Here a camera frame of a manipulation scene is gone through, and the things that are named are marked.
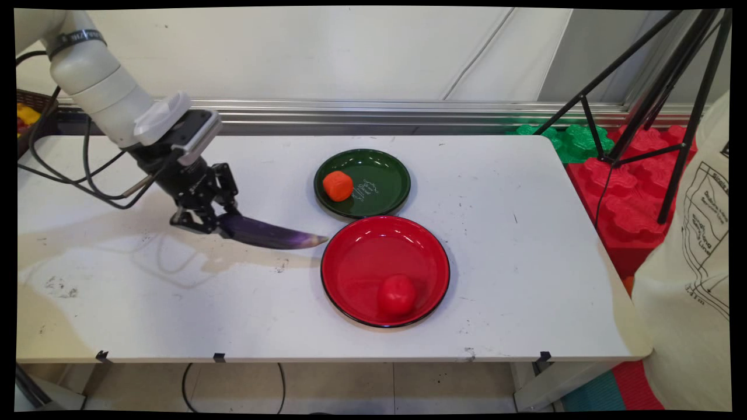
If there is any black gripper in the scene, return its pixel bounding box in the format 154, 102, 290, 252
127, 142, 240, 236

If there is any purple toy eggplant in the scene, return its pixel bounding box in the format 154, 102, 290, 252
218, 212, 329, 251

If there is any orange toy fruit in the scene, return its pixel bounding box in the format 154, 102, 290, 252
322, 170, 355, 203

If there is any red plate with black rim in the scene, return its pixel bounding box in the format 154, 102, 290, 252
320, 215, 451, 329

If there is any dark green plate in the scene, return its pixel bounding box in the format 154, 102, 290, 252
313, 148, 412, 220

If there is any yellow toy in basket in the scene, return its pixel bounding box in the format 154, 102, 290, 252
17, 102, 43, 128

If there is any dark woven basket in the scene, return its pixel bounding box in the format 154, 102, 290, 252
16, 89, 60, 159

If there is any red toy tomato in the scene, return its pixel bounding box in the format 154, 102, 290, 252
376, 274, 417, 318

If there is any grey table leg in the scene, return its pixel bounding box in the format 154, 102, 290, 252
15, 363, 87, 412

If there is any green foam block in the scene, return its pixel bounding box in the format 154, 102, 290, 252
505, 122, 615, 165

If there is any white table leg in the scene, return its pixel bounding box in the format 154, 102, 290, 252
512, 360, 620, 412

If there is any red foam block stack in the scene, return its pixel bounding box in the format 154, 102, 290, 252
566, 124, 700, 281

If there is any teal floor mat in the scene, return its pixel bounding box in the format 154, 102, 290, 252
560, 369, 626, 412

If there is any black tripod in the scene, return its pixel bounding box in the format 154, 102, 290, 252
533, 8, 734, 226

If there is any red floor mat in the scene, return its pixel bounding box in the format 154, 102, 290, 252
612, 359, 666, 412

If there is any person in cream shirt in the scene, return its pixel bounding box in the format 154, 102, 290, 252
630, 90, 734, 412

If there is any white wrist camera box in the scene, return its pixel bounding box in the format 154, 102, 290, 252
133, 90, 224, 167

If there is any black floor cable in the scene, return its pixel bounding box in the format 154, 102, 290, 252
181, 362, 287, 415

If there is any aluminium wall rail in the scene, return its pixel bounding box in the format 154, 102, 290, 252
55, 97, 714, 130

